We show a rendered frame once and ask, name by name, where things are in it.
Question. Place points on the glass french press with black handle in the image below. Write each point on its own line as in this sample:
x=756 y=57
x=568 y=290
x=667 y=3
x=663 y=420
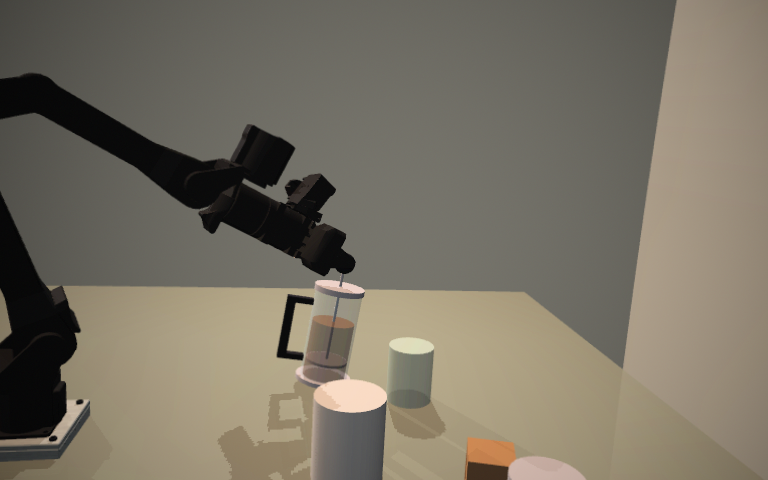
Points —
x=331 y=332

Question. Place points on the orange block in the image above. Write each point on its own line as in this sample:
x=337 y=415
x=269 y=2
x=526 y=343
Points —
x=488 y=459

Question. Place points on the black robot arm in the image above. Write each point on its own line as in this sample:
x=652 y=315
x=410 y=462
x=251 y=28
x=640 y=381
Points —
x=33 y=398

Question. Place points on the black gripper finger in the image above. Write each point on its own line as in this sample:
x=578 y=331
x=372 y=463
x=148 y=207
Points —
x=343 y=260
x=298 y=253

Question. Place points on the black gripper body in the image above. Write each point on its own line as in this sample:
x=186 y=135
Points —
x=287 y=230

